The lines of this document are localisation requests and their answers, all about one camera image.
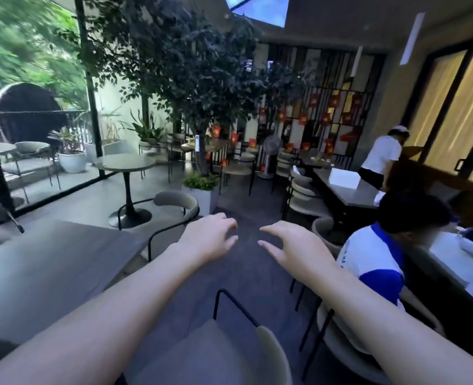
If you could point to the person's right hand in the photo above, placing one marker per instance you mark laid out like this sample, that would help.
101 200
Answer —
300 252

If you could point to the person's left hand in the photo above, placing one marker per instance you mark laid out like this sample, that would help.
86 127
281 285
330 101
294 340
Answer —
204 244

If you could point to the person's left thumb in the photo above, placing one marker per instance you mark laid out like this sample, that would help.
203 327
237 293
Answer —
230 244

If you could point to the person's right thumb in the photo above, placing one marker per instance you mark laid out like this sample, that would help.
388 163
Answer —
269 247

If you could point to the person's right forearm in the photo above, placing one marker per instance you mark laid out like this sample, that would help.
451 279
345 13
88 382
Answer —
388 328

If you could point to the person's left forearm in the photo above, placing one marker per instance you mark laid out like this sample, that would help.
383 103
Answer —
84 328

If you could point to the white square planter with greenery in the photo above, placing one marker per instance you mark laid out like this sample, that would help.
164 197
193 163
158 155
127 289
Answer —
200 192

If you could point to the row of beige chairs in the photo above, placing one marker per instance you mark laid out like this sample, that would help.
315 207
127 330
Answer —
300 192

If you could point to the long grey table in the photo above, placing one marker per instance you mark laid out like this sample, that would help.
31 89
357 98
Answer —
352 194

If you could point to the white paper box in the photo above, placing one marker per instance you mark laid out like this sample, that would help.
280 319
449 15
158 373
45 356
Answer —
343 179

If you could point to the white standing fan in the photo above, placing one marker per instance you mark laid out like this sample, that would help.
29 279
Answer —
271 146

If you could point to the leafy plant in white planter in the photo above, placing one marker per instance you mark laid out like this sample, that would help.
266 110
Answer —
148 132

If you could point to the group of red flags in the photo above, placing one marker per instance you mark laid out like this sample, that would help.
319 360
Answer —
324 116

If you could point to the black slatted partition screen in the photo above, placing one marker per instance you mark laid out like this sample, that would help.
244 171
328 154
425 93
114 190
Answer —
332 84

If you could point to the dark rectangular table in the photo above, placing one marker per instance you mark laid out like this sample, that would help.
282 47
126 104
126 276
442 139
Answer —
48 272

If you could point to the potted plant in white pot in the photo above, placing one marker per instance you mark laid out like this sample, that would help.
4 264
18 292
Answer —
70 152

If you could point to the large indoor tree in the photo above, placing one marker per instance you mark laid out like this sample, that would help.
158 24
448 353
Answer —
188 64

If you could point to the white table top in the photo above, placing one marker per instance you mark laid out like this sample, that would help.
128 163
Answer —
464 272

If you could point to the long white ceiling lamp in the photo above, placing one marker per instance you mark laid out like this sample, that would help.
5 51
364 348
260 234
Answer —
356 62
412 38

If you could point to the grey outdoor chair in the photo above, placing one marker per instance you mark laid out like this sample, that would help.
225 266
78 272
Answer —
30 156

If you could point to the black metal railing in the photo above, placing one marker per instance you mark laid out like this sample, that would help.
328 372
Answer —
36 124

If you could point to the black framed sliding door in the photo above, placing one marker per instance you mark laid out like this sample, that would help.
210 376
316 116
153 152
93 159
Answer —
452 104

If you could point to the skylight window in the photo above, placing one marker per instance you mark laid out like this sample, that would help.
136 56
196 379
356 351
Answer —
256 7

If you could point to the round pedestal table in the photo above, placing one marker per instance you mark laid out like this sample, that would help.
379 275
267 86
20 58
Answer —
127 164

